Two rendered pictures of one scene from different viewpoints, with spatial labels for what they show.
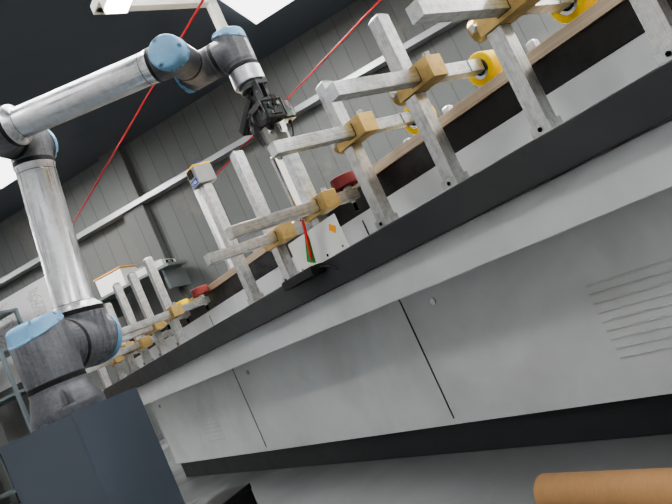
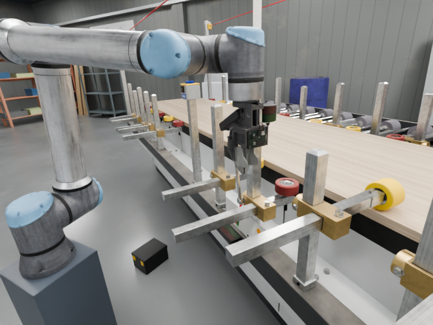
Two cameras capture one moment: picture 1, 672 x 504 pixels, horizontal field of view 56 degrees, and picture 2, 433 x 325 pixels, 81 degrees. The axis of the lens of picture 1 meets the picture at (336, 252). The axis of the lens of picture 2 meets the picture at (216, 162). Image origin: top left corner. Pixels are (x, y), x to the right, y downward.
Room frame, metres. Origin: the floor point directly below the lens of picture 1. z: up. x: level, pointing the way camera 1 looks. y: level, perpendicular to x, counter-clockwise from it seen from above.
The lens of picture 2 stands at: (0.98, -0.03, 1.30)
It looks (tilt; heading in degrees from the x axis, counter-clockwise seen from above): 21 degrees down; 12
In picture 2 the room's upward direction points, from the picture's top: 3 degrees counter-clockwise
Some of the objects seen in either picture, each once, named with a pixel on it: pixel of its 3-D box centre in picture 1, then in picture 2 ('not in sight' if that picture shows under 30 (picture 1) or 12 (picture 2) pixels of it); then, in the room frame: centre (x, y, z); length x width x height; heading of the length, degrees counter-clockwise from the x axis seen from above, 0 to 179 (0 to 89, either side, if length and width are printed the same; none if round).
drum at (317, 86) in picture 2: not in sight; (307, 105); (5.92, -0.77, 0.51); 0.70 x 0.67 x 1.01; 162
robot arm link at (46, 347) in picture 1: (45, 349); (37, 219); (1.64, 0.80, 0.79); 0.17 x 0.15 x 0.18; 168
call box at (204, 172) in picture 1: (201, 176); (190, 91); (2.16, 0.32, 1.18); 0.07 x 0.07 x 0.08; 38
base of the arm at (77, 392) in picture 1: (63, 398); (46, 250); (1.64, 0.81, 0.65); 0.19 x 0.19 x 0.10
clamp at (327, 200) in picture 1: (319, 206); (258, 204); (1.74, -0.01, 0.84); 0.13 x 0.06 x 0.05; 38
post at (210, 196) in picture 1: (230, 242); (194, 144); (2.16, 0.32, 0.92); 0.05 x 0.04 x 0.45; 38
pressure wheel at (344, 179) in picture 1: (349, 192); (286, 195); (1.79, -0.11, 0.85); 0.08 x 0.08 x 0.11
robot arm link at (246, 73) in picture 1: (249, 79); (247, 91); (1.65, 0.02, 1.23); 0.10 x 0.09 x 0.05; 128
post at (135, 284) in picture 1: (150, 318); (149, 120); (2.94, 0.93, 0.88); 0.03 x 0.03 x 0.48; 38
